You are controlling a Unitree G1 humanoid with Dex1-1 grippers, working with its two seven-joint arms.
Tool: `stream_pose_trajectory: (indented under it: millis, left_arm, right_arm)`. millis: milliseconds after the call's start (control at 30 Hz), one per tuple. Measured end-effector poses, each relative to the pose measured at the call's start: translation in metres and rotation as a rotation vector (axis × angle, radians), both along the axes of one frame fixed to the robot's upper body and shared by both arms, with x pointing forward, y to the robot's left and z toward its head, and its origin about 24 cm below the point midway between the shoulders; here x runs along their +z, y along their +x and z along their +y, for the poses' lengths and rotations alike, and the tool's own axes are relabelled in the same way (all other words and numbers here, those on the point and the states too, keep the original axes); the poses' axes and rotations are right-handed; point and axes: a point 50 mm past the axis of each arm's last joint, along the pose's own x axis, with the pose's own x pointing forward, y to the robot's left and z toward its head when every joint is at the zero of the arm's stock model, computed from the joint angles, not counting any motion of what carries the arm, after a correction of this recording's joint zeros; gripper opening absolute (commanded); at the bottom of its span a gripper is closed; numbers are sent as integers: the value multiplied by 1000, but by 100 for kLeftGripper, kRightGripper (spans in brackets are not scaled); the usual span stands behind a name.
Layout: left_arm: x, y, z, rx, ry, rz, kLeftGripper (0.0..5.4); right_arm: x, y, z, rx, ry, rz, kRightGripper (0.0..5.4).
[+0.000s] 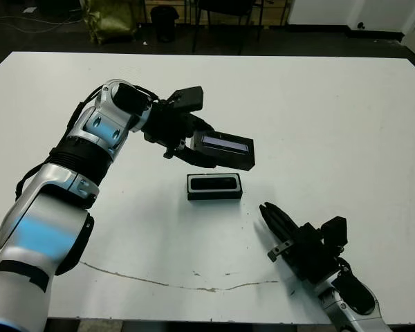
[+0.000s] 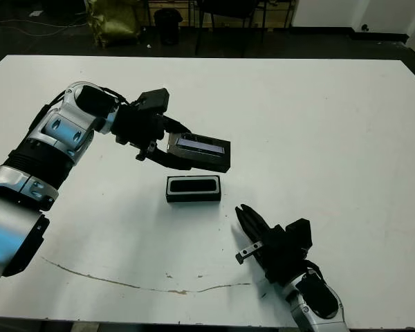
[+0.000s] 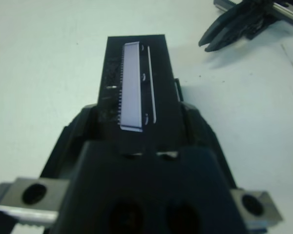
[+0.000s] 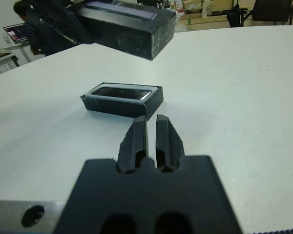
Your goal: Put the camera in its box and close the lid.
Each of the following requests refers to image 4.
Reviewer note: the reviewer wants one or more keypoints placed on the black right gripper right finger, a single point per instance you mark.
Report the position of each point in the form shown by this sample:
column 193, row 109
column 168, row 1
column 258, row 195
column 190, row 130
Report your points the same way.
column 168, row 146

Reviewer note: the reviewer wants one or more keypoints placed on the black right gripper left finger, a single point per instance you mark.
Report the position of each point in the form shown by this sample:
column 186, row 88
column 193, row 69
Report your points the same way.
column 134, row 146

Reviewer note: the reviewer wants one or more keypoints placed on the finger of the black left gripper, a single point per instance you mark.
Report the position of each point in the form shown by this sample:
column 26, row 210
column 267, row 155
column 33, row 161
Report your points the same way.
column 68, row 22

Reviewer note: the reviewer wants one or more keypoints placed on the slim black camera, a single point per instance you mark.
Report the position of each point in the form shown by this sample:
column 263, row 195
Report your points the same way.
column 119, row 93

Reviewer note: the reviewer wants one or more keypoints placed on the black box lid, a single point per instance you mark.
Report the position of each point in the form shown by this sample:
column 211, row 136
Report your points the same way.
column 127, row 24

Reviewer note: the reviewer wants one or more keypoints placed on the black box base white insert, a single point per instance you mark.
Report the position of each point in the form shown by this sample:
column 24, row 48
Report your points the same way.
column 117, row 108

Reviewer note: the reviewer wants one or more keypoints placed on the standing person dark jacket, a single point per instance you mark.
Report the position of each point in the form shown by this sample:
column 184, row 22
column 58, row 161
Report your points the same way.
column 39, row 40

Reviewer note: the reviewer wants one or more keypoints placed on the white side desk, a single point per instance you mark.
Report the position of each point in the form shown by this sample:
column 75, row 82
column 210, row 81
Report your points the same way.
column 25, row 52

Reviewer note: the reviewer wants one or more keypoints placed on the open laptop pink screen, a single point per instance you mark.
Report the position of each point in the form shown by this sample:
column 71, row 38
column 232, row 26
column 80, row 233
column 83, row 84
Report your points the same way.
column 14, row 33

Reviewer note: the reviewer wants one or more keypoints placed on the wooden crates stack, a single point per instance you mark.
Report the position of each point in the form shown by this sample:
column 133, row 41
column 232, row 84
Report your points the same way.
column 210, row 22

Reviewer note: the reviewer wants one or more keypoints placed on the black office chair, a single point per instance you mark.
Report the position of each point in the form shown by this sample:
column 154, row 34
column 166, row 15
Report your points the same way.
column 271, row 9

